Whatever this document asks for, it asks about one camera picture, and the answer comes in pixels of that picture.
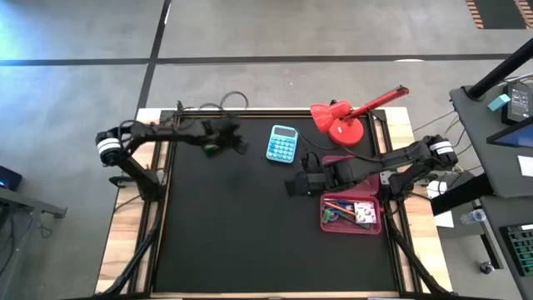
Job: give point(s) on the teal calculator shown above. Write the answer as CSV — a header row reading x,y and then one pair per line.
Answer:
x,y
282,146

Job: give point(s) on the black table mat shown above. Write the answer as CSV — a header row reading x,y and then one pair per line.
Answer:
x,y
250,233

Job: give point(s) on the small teal box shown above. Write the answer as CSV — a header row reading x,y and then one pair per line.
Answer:
x,y
499,103

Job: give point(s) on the backlit keyboard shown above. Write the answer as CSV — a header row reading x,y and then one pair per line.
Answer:
x,y
522,250

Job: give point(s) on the black support beam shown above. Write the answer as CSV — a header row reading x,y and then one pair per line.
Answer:
x,y
462,193

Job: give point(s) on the white paper note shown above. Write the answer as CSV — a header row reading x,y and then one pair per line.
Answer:
x,y
525,166

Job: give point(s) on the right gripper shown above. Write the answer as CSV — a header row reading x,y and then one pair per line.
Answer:
x,y
310,181

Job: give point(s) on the black aluminium table frame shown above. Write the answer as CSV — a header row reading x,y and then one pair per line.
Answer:
x,y
266,112

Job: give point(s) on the clear water bottle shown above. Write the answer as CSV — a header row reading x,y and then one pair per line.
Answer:
x,y
472,216

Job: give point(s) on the black caster wheel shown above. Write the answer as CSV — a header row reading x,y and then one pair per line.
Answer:
x,y
487,268

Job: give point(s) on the pink plastic pencil case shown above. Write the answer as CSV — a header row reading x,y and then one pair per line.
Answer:
x,y
350,231

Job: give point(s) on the black pole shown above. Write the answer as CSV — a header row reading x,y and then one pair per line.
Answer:
x,y
499,71

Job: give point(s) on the tablet screen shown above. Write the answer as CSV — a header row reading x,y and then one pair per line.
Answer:
x,y
516,137

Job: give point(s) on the green pen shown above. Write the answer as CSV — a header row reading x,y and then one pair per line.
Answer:
x,y
350,218

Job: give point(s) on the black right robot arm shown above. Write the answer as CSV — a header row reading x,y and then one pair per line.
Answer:
x,y
375,164

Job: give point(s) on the dark grey side desk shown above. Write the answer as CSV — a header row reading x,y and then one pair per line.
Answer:
x,y
479,158
499,208

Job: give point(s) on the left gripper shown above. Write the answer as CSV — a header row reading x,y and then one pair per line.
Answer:
x,y
225,130

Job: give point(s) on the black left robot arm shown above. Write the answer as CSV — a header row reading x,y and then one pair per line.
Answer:
x,y
166,132

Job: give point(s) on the black device blue light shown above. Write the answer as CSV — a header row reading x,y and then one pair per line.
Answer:
x,y
8,178

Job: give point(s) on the black mat striped edge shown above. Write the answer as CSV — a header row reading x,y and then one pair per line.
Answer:
x,y
497,12

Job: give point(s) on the red desk lamp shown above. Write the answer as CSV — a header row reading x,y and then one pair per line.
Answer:
x,y
345,132

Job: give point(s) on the black power adapter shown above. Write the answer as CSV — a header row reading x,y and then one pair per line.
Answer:
x,y
516,102

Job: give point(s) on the grey metal bracket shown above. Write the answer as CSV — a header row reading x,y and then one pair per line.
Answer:
x,y
386,177

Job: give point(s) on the white paper sheet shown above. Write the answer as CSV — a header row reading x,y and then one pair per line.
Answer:
x,y
445,218

